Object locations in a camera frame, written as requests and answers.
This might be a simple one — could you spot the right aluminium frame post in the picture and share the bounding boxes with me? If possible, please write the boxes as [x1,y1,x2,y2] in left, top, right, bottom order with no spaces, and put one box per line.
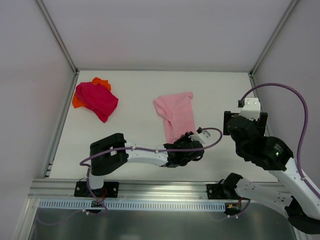
[248,0,301,77]

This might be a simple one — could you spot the magenta folded t shirt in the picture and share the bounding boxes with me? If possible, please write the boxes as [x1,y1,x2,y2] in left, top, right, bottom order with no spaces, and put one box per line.
[75,82,119,123]

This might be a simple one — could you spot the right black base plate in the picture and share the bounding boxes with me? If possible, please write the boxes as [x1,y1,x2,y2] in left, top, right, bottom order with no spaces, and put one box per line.
[206,183,241,200]

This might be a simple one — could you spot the aluminium frame post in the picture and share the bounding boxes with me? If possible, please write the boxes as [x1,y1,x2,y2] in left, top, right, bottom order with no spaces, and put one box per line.
[34,0,80,76]
[248,0,301,77]

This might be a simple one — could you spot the white slotted cable duct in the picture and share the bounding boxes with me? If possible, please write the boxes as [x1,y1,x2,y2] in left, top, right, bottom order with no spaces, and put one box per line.
[38,199,226,212]

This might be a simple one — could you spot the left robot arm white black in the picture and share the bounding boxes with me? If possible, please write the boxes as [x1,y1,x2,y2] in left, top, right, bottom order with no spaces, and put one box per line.
[85,132,205,197]

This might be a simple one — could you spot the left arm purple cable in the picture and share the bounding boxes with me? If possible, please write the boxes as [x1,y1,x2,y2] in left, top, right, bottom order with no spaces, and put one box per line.
[79,127,223,216]

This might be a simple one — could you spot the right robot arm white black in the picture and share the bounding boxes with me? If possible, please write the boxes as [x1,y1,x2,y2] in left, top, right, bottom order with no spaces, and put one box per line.
[221,111,320,235]

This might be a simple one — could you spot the left aluminium frame post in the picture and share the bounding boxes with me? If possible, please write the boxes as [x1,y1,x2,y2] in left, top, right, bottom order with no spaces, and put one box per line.
[34,0,80,76]

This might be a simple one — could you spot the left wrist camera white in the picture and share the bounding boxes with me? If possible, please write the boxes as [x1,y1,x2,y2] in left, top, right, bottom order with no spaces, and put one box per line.
[188,127,211,145]

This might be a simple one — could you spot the light pink t shirt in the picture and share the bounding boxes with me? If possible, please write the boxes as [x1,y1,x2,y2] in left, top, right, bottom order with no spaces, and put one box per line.
[153,91,196,144]

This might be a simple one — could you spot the aluminium mounting rail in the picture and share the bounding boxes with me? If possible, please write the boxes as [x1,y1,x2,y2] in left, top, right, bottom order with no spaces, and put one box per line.
[27,178,217,202]

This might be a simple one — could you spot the orange folded t shirt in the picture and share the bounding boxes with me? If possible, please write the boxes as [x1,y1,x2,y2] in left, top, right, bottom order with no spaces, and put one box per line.
[72,77,112,109]

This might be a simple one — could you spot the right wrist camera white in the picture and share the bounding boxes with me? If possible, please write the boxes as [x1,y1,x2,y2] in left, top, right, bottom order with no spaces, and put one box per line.
[238,97,261,121]

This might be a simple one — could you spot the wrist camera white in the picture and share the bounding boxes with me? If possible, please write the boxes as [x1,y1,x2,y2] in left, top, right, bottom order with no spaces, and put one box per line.
[188,127,211,145]
[238,97,261,121]

